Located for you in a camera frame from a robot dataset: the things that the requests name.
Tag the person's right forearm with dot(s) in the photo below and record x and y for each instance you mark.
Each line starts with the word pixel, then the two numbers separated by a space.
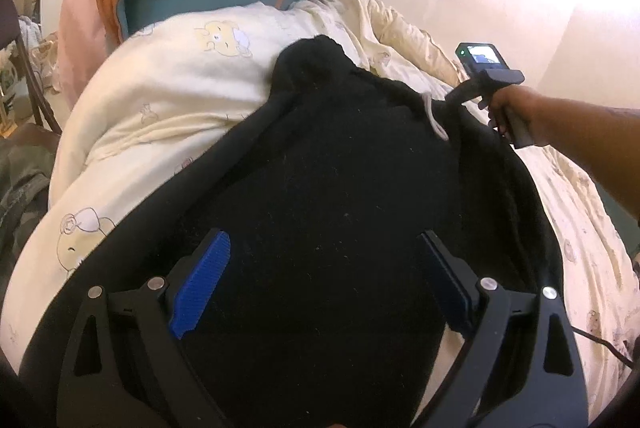
pixel 585 142

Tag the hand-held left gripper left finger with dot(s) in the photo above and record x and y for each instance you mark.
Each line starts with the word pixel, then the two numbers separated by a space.
pixel 202 280

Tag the camouflage jacket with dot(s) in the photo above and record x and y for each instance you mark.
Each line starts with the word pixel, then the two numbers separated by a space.
pixel 20 188

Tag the cream bear printed blanket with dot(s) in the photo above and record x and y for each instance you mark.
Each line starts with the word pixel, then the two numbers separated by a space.
pixel 175 72

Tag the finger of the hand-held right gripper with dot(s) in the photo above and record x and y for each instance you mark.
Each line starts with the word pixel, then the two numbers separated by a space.
pixel 460 95

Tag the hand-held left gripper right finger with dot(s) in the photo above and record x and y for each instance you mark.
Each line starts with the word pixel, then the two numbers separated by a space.
pixel 447 283

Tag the person's right hand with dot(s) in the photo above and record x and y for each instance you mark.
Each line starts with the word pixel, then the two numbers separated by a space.
pixel 515 102

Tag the black pants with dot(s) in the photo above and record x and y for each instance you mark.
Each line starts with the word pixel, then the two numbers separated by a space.
pixel 325 208

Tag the pink curtain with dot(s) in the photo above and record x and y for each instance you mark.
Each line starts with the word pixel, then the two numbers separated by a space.
pixel 80 7

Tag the dark folding chair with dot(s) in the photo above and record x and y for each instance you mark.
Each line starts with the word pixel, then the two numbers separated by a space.
pixel 10 17

